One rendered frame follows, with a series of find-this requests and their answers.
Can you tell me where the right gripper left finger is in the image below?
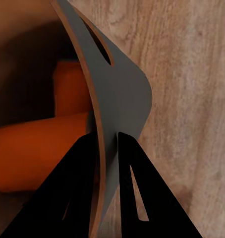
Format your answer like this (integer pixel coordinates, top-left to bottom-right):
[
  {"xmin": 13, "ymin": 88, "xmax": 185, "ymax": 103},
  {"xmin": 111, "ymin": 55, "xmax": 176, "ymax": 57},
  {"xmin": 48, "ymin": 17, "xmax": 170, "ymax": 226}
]
[{"xmin": 0, "ymin": 132, "xmax": 97, "ymax": 238}]

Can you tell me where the trash can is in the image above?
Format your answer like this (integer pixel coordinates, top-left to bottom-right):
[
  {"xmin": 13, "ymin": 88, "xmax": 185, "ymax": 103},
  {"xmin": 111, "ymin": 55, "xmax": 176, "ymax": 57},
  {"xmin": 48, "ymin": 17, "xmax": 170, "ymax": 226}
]
[{"xmin": 0, "ymin": 0, "xmax": 152, "ymax": 238}]

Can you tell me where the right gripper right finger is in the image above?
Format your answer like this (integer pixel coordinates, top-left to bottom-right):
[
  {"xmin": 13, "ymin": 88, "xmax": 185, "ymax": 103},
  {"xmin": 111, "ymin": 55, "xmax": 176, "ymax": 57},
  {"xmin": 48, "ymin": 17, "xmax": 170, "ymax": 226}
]
[{"xmin": 118, "ymin": 132, "xmax": 202, "ymax": 238}]

